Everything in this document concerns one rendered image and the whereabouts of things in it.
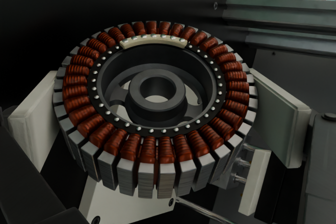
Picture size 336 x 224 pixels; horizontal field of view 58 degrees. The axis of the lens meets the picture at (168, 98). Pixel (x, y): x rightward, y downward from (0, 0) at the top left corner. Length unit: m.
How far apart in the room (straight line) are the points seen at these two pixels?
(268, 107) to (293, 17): 0.23
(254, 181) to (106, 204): 0.13
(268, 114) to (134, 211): 0.20
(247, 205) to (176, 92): 0.16
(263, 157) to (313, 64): 0.27
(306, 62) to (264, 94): 0.37
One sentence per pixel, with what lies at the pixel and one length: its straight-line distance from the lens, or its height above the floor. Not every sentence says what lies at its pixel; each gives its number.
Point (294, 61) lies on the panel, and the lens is 0.54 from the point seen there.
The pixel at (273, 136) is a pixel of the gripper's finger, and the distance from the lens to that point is 0.16.
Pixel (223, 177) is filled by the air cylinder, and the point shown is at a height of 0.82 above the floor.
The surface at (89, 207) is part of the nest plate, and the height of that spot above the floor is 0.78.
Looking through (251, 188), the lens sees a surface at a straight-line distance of 0.30.
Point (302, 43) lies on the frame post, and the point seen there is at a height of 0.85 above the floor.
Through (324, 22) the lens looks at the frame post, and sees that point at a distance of 0.38.
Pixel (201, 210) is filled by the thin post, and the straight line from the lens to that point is 0.37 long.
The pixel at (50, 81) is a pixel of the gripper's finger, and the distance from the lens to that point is 0.17.
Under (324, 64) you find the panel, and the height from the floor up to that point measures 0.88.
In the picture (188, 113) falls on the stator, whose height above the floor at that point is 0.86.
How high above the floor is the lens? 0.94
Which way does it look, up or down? 32 degrees down
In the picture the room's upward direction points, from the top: 105 degrees clockwise
